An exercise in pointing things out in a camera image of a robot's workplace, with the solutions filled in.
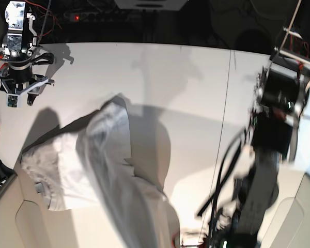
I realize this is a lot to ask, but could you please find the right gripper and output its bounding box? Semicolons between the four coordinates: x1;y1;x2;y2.
0;66;54;106

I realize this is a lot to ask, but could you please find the white t-shirt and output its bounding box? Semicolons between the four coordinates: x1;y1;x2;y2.
20;95;180;247

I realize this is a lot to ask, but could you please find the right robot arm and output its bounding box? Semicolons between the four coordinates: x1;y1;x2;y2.
0;1;54;108

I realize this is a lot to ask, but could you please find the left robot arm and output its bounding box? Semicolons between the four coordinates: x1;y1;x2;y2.
197;1;310;247

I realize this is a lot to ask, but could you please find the power strip with red light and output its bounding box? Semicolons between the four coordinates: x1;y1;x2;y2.
64;11;128;23

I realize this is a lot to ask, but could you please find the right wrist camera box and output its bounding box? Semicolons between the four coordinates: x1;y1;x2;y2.
7;94;21;108

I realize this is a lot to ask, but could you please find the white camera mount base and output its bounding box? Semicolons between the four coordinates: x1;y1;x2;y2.
114;0;188;11

